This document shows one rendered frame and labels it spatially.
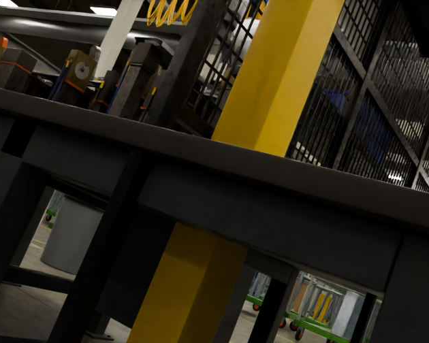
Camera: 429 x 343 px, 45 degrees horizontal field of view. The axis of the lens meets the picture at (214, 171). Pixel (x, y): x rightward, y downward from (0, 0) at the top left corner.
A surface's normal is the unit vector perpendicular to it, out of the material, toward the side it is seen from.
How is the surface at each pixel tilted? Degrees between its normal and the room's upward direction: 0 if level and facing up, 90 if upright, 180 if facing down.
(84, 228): 93
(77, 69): 90
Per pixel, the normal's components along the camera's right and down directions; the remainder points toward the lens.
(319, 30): 0.76, 0.20
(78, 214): 0.02, -0.11
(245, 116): -0.53, -0.36
